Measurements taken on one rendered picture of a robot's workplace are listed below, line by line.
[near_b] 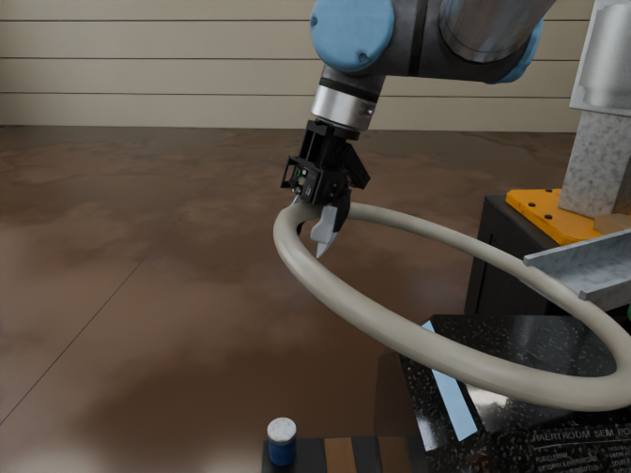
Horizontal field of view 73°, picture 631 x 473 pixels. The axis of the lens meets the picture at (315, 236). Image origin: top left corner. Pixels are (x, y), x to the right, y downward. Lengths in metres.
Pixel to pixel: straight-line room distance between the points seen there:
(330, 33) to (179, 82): 6.66
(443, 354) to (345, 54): 0.32
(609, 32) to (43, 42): 7.34
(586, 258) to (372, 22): 0.60
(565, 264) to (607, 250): 0.10
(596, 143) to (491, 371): 1.47
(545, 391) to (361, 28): 0.39
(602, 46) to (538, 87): 5.55
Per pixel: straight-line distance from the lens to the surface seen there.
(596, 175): 1.82
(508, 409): 0.88
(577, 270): 0.89
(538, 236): 1.72
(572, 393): 0.45
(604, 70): 1.71
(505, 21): 0.39
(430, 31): 0.50
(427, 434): 0.90
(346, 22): 0.50
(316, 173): 0.63
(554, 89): 7.35
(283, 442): 1.63
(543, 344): 1.05
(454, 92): 6.90
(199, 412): 1.95
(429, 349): 0.39
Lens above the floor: 1.41
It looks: 26 degrees down
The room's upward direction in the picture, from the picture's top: straight up
